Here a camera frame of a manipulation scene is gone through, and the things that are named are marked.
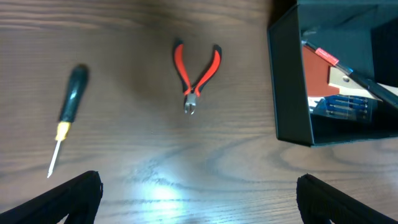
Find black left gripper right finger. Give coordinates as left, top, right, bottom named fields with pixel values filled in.
left=296, top=174, right=397, bottom=224

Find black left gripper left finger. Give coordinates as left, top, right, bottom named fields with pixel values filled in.
left=1, top=170, right=103, bottom=224

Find small hammer red black handle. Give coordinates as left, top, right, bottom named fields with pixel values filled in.
left=301, top=29, right=397, bottom=110

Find blue drill bit set case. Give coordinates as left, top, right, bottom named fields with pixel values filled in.
left=308, top=95, right=373, bottom=123

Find orange scraper wooden handle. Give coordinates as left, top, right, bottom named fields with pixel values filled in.
left=302, top=46, right=342, bottom=97

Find red black cutting pliers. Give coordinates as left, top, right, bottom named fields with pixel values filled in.
left=172, top=38, right=223, bottom=116

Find black open gift box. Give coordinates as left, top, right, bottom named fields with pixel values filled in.
left=267, top=0, right=397, bottom=146

